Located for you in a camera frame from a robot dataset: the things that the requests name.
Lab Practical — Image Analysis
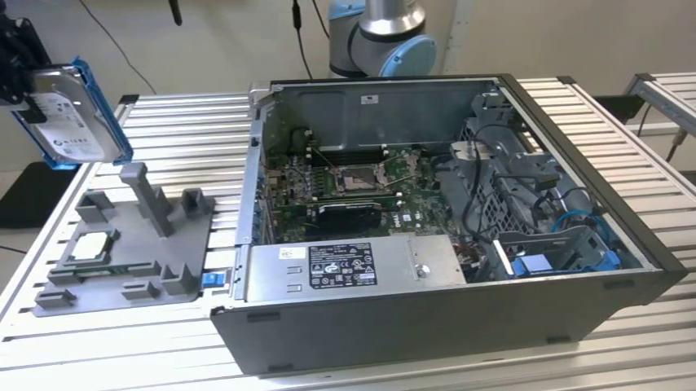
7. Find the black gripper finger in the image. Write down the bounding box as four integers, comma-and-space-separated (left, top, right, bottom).
23, 93, 48, 124

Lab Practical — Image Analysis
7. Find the hard disk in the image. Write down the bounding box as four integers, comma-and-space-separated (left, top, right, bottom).
9, 56, 135, 170

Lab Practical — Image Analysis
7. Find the grey disk bay cage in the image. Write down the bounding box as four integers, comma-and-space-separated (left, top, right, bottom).
434, 117, 621, 282

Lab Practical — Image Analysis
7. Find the silver CPU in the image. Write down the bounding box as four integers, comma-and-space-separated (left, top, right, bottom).
67, 232, 116, 262

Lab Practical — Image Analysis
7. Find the grey parts rack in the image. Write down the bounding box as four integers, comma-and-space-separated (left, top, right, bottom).
31, 161, 218, 319

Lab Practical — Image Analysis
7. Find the RAM slot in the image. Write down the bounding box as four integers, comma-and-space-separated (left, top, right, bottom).
314, 149, 383, 162
313, 195, 401, 205

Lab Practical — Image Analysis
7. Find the silver power supply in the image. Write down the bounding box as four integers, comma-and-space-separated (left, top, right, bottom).
243, 234, 469, 303

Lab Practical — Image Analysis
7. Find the CPU socket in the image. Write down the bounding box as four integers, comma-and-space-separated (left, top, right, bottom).
334, 165, 390, 196

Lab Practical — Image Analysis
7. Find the black graphics card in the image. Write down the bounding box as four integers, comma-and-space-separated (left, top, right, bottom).
306, 201, 394, 242

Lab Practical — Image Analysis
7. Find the metal socket cover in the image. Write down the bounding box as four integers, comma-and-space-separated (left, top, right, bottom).
379, 156, 424, 185

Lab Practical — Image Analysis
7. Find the green motherboard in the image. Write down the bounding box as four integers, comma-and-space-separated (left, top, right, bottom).
261, 128, 469, 245

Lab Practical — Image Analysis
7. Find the black PC case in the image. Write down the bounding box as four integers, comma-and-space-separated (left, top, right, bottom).
208, 72, 689, 376

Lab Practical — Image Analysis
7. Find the blue carrier in case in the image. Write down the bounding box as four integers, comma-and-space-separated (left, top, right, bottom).
510, 252, 621, 280

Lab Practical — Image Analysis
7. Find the black box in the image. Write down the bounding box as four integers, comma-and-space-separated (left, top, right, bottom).
592, 95, 653, 121

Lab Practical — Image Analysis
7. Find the metal slat side table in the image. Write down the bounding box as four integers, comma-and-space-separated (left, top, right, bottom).
624, 72, 696, 136

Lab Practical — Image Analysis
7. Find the thin black wall cable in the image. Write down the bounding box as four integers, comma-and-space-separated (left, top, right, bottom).
79, 0, 158, 95

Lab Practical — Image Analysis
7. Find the hanging black cable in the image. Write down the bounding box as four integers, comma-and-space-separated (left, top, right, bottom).
291, 0, 317, 81

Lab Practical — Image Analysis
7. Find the silver metal bracket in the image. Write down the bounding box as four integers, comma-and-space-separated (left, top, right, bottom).
450, 141, 492, 160

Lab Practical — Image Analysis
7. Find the long black wire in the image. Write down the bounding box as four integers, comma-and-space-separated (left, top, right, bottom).
461, 125, 512, 245

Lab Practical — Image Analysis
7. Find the blue wire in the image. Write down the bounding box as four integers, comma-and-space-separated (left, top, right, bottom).
553, 205, 608, 250

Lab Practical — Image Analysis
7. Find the hanging plug cable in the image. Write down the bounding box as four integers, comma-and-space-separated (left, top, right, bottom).
667, 129, 684, 162

